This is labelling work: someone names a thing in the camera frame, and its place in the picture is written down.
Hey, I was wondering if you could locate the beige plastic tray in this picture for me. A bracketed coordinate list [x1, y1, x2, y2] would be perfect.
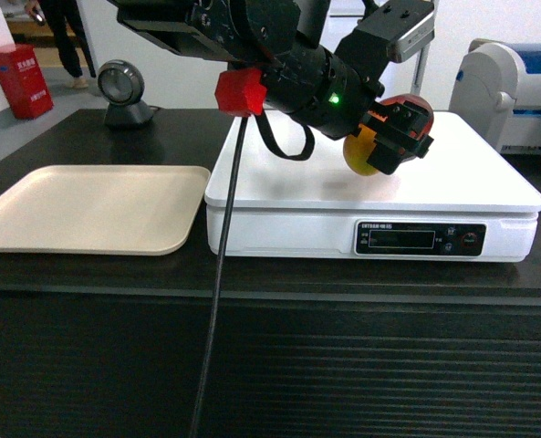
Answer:
[0, 165, 210, 256]

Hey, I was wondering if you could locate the grey blue label printer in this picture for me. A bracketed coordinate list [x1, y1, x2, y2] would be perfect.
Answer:
[449, 38, 541, 155]

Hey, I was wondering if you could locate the red fire extinguisher box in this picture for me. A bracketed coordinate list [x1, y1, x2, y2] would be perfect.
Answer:
[0, 44, 54, 120]

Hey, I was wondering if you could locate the black cable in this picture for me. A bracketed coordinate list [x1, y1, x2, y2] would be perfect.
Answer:
[188, 113, 317, 438]

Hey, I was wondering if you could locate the person in background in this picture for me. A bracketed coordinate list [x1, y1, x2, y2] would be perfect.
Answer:
[24, 0, 97, 89]

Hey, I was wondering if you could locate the black barcode scanner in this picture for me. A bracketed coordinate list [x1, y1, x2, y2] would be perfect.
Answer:
[98, 59, 154, 130]

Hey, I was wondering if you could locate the red cable clamp block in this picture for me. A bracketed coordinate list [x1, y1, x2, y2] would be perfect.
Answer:
[214, 68, 267, 117]

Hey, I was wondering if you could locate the black checkout counter cabinet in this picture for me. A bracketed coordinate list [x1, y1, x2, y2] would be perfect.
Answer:
[0, 108, 541, 438]

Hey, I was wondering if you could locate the white electronic checkout scale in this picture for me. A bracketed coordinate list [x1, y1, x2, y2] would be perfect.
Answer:
[204, 112, 541, 262]

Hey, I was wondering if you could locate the red yellow mango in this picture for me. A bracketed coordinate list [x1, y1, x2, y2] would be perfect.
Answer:
[343, 94, 434, 176]

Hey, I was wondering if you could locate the grey metal pole right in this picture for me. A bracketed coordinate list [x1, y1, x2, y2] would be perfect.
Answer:
[410, 45, 431, 108]

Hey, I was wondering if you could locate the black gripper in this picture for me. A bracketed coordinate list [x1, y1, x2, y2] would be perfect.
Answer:
[292, 22, 434, 175]

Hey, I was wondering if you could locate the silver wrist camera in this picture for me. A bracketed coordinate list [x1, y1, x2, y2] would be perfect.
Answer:
[355, 1, 435, 63]

